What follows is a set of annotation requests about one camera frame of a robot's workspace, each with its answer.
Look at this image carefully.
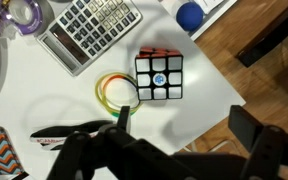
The grey desk calculator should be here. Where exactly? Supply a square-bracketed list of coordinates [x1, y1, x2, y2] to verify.
[36, 0, 144, 77]

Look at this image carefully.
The round tape dispenser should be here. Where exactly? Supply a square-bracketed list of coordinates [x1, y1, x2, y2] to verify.
[0, 0, 46, 38]

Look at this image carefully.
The rainbow silicone wristband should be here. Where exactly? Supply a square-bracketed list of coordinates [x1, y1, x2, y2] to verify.
[101, 74, 142, 117]

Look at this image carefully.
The chevron patterned pouch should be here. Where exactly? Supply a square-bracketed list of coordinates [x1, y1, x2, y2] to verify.
[0, 126, 27, 177]

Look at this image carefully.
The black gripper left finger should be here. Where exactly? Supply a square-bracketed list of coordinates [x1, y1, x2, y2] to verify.
[47, 105, 192, 180]

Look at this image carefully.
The yellow green rubber band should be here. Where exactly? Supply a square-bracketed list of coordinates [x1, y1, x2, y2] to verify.
[94, 72, 144, 115]

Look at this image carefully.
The white desk with drawers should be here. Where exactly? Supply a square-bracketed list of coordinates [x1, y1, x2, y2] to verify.
[0, 0, 247, 180]

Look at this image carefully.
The blue ball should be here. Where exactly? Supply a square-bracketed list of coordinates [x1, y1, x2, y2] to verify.
[176, 2, 205, 33]

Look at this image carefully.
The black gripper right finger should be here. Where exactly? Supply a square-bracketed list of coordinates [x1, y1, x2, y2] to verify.
[228, 104, 288, 180]

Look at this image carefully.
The white paper box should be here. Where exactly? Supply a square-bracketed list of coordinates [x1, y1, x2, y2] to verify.
[195, 0, 226, 15]

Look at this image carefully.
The Rubik's cube with black edges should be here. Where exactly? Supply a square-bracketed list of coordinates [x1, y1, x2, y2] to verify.
[134, 46, 185, 102]

